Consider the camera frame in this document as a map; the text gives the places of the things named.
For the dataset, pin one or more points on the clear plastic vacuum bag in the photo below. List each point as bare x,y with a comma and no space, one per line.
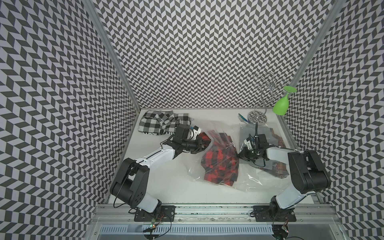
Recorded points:
251,178

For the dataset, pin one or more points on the metal wire glass rack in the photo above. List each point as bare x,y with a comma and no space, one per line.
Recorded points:
268,86

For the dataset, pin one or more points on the green plastic wine glass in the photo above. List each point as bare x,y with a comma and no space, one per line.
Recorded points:
282,105

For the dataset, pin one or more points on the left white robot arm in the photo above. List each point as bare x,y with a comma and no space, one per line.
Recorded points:
131,180

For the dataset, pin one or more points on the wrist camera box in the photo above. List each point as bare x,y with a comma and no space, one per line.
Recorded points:
256,142
185,132

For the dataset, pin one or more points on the grey folded cloth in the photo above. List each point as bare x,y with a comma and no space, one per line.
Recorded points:
249,129

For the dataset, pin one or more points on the right small circuit board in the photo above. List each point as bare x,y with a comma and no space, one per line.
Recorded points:
280,232

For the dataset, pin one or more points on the red black plaid shirt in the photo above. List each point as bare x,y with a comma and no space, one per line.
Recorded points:
220,160

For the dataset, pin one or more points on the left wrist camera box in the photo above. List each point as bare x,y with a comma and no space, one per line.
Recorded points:
185,132

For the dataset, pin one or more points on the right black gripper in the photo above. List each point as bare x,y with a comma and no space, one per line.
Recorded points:
244,155

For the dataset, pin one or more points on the aluminium front rail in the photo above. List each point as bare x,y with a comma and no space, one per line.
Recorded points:
316,214

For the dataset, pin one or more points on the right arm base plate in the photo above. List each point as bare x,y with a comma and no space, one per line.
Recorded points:
263,213

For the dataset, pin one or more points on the black white plaid shirt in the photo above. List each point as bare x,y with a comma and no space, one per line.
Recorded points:
162,123

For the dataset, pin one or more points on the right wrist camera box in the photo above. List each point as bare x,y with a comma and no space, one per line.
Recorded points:
256,142

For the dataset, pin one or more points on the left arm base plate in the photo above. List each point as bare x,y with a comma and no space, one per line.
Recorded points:
165,213

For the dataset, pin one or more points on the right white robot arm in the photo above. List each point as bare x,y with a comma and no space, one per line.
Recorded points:
307,173

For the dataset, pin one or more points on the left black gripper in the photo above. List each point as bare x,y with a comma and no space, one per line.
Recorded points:
199,147

